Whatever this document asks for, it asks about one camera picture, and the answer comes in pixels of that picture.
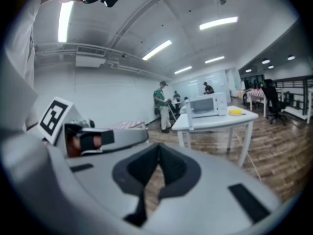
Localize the white microwave oven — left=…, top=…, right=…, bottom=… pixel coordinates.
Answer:
left=189, top=92, right=228, bottom=119

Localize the white table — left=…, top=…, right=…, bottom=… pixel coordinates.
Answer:
left=171, top=105, right=259, bottom=168

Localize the table with red checkered cloth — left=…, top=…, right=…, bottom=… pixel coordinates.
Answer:
left=246, top=88, right=267, bottom=111

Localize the white power cable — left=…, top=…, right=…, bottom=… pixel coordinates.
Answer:
left=234, top=131, right=262, bottom=181

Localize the white microwave door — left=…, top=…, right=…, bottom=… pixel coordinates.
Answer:
left=184, top=98, right=195, bottom=131

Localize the person's left hand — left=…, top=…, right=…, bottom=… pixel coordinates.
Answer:
left=66, top=135, right=102, bottom=158

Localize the black office chair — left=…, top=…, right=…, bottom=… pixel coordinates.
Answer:
left=263, top=79, right=289, bottom=126

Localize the black metal railing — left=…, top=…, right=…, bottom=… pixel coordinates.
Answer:
left=273, top=75, right=313, bottom=112

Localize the person's light shirt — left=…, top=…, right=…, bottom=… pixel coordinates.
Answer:
left=2, top=0, right=46, bottom=132

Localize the pink checkered table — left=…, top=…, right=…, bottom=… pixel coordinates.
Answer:
left=105, top=119, right=147, bottom=132

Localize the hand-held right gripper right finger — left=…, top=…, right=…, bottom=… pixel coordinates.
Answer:
left=146, top=142, right=283, bottom=235

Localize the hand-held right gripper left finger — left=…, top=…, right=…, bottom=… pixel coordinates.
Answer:
left=65, top=142, right=161, bottom=229

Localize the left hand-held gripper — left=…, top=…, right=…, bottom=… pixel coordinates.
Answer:
left=38, top=96, right=149, bottom=158

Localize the long ceiling light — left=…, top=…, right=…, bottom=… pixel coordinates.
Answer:
left=142, top=40, right=173, bottom=61
left=199, top=16, right=239, bottom=31
left=174, top=66, right=193, bottom=75
left=204, top=56, right=225, bottom=64
left=58, top=0, right=74, bottom=43

